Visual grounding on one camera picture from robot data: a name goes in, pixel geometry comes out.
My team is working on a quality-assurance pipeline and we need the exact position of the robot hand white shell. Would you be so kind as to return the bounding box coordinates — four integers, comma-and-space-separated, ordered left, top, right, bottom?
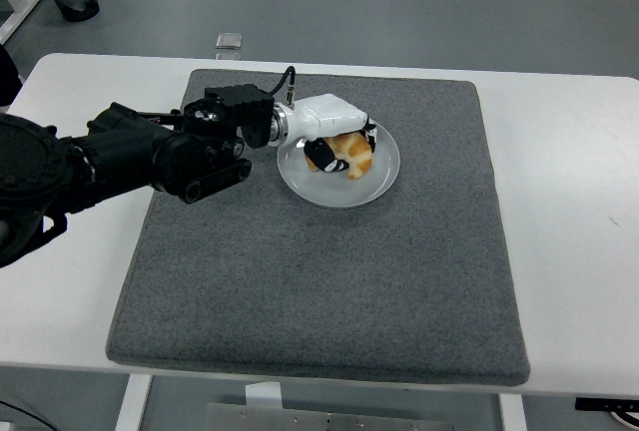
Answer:
285, 93, 380, 174

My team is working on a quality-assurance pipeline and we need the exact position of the croissant bread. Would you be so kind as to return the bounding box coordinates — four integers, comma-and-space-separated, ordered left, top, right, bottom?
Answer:
305, 133, 374, 181

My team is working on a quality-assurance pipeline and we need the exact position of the white round plate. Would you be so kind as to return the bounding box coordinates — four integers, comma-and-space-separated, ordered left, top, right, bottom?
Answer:
277, 115, 401, 210

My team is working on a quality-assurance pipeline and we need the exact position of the grey metal plate with screws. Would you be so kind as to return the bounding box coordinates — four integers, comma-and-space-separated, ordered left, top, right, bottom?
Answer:
205, 402, 455, 431

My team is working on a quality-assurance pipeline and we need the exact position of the square metal floor socket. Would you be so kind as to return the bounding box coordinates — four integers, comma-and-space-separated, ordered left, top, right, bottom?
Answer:
216, 31, 245, 51

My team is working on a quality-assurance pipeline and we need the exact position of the grey felt mat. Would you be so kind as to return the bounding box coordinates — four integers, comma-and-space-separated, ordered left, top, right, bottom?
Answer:
106, 68, 531, 387

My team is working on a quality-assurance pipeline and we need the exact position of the white paper tag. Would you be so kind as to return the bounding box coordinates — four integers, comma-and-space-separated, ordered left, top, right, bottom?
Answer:
244, 382, 284, 408

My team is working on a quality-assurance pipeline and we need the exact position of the person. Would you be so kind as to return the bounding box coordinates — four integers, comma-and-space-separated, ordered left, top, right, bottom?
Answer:
0, 44, 24, 108

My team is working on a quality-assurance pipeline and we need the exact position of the white table leg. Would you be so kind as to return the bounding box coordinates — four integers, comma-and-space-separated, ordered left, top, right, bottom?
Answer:
498, 393, 528, 431
114, 374, 154, 431

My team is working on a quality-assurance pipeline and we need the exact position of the black table control box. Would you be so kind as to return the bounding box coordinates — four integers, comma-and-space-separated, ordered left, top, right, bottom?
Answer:
574, 395, 639, 414

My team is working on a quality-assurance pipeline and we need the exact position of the white furniture frame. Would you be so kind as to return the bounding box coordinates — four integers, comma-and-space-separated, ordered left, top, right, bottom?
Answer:
0, 0, 49, 47

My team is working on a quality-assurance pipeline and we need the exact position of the thin black floor cable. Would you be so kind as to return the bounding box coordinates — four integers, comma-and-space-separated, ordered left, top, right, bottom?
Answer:
0, 398, 51, 431

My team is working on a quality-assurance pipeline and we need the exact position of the white and red cable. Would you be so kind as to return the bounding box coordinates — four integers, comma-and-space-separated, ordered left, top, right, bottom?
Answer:
611, 408, 639, 428

